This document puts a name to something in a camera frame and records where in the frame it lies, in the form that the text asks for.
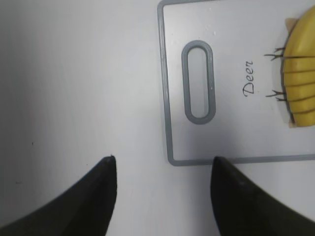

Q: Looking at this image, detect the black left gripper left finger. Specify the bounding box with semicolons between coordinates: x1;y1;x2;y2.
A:
0;156;117;236

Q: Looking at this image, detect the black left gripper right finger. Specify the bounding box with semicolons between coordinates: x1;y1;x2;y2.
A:
210;157;315;236

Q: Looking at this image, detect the yellow partly sliced banana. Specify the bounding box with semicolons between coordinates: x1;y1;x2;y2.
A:
283;7;315;127

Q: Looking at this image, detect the white grey-rimmed cutting board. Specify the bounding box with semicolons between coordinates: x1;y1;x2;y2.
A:
157;0;315;166

